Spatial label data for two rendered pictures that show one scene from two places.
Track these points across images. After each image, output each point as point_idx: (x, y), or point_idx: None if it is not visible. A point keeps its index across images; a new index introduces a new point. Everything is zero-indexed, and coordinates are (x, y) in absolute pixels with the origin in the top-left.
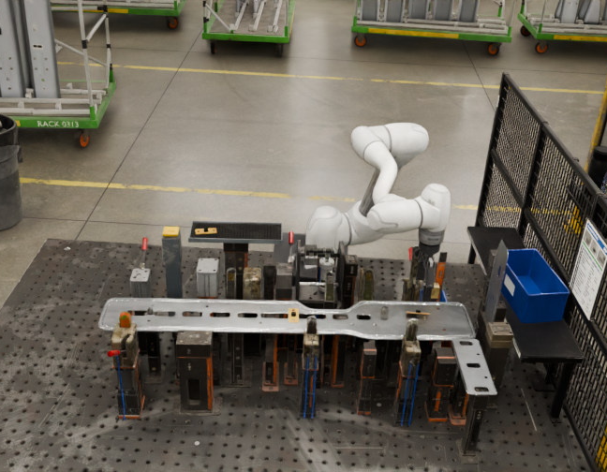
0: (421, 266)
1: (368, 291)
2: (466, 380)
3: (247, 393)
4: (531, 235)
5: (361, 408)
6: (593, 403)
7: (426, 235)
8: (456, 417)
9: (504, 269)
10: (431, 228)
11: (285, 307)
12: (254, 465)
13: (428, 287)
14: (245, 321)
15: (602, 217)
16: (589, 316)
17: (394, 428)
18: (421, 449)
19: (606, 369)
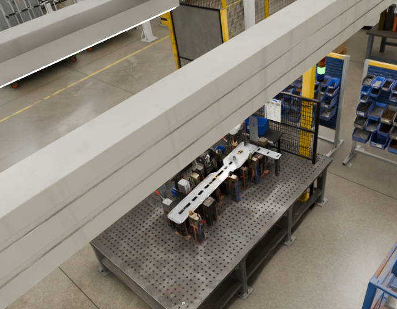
0: (234, 137)
1: (222, 156)
2: (272, 157)
3: (217, 209)
4: None
5: (246, 187)
6: (280, 144)
7: (240, 127)
8: (264, 171)
9: (257, 122)
10: (241, 124)
11: (211, 176)
12: (247, 221)
13: (247, 140)
14: (209, 188)
15: None
16: (280, 121)
17: (257, 185)
18: (269, 184)
19: (294, 130)
